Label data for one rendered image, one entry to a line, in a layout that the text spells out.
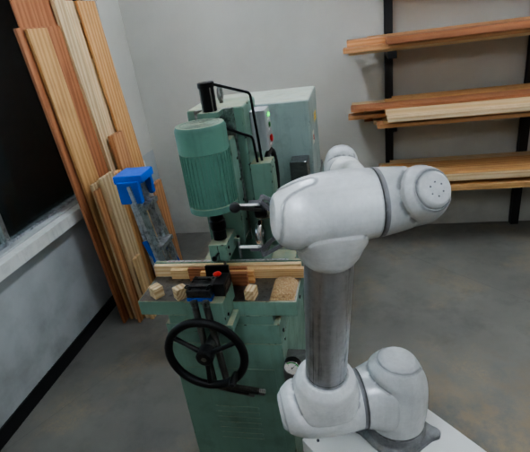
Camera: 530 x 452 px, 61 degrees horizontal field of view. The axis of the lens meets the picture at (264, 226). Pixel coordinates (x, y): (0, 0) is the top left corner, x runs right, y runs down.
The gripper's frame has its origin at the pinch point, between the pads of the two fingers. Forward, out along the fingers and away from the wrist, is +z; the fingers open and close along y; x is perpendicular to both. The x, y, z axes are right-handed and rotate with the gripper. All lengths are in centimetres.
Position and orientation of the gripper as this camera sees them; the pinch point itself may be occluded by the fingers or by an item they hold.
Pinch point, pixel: (242, 226)
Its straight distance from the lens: 146.7
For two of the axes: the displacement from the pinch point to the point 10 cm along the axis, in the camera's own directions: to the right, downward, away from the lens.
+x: -2.2, 0.3, -9.8
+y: -0.3, -10.0, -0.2
